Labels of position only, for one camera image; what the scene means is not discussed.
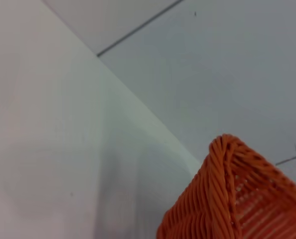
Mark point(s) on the orange woven rectangular basket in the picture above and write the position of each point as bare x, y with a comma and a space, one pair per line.
212, 199

